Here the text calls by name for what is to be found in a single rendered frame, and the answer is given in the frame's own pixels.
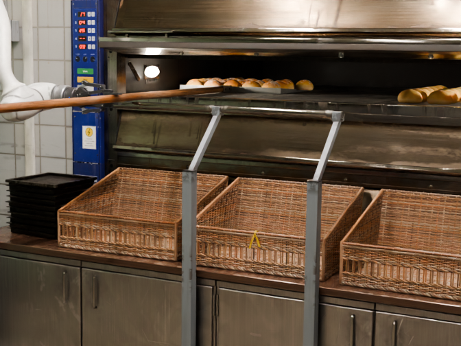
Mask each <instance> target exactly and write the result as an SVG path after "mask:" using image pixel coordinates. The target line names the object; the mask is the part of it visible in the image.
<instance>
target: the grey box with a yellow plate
mask: <svg viewBox="0 0 461 346"><path fill-rule="evenodd" d="M10 27H11V42H19V21H17V20H10Z"/></svg>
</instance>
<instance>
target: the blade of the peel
mask: <svg viewBox="0 0 461 346"><path fill-rule="evenodd" d="M202 87H217V86H202V85H181V84H180V89H192V88H202ZM301 91H308V90H296V89H282V88H265V87H244V86H232V91H231V92H234V93H272V94H284V93H295V92H301Z"/></svg>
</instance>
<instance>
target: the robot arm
mask: <svg viewBox="0 0 461 346"><path fill-rule="evenodd" d="M0 83H1V86H2V89H3V93H2V96H1V97H2V101H1V104H6V103H15V102H31V101H40V100H57V99H66V98H75V97H90V96H91V95H92V94H98V93H103V95H122V93H113V90H112V89H106V88H105V87H106V85H105V84H95V83H90V82H88V81H86V80H83V81H81V83H82V85H81V86H80V87H71V86H69V85H56V84H53V83H46V82H39V83H33V84H30V85H28V86H26V85H25V84H23V83H20V82H19V81H18V80H17V79H16V78H15V77H14V75H13V73H12V68H11V27H10V20H9V17H8V13H7V11H6V9H5V6H4V4H3V1H2V0H0ZM87 86H89V87H97V88H101V90H97V91H88V90H87V89H85V88H84V87H87ZM92 105H95V106H100V107H101V108H94V109H87V108H85V106H86V105H84V106H77V107H79V108H81V109H82V114H87V113H90V112H102V111H106V107H113V105H122V103H121V102H113V103H105V104H92ZM51 109H52V108H48V109H40V110H32V111H19V112H11V113H1V116H2V117H3V118H4V119H6V120H7V121H9V122H21V121H24V120H26V119H29V118H31V117H33V116H35V115H37V114H38V113H40V112H43V111H48V110H51Z"/></svg>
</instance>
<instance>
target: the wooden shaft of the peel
mask: <svg viewBox="0 0 461 346"><path fill-rule="evenodd" d="M222 91H223V87H222V86H210V87H202V88H192V89H176V90H167V91H151V92H142V93H125V94H122V95H100V96H91V97H75V98H66V99H57V100H40V101H31V102H15V103H6V104H0V113H11V112H19V111H32V110H40V109H48V108H62V107H70V106H84V105H91V104H105V103H113V102H127V101H134V100H148V99H156V98H163V97H177V96H185V95H199V94H207V93H221V92H222Z"/></svg>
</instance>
